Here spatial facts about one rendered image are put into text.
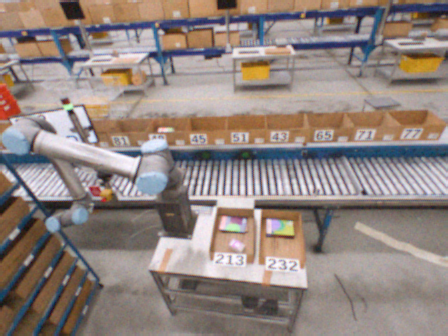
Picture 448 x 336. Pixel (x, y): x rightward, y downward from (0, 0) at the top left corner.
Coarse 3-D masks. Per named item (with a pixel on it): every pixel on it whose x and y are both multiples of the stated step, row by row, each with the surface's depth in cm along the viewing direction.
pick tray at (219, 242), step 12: (216, 216) 182; (240, 216) 189; (252, 216) 187; (216, 228) 181; (252, 228) 179; (216, 240) 173; (228, 240) 173; (240, 240) 172; (252, 240) 172; (216, 252) 156; (228, 252) 165; (252, 252) 164
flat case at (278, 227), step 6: (270, 222) 178; (276, 222) 177; (282, 222) 177; (288, 222) 177; (270, 228) 174; (276, 228) 173; (282, 228) 173; (288, 228) 173; (270, 234) 171; (276, 234) 170; (282, 234) 169; (288, 234) 169
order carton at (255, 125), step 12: (228, 120) 258; (240, 120) 257; (252, 120) 256; (264, 120) 255; (228, 132) 234; (240, 132) 233; (252, 132) 232; (264, 132) 232; (228, 144) 242; (240, 144) 242; (252, 144) 241
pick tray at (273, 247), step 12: (264, 216) 185; (276, 216) 183; (288, 216) 181; (300, 216) 175; (264, 228) 179; (300, 228) 172; (264, 240) 171; (276, 240) 170; (288, 240) 170; (300, 240) 169; (264, 252) 164; (276, 252) 163; (288, 252) 163; (300, 252) 162; (264, 264) 157; (300, 264) 151
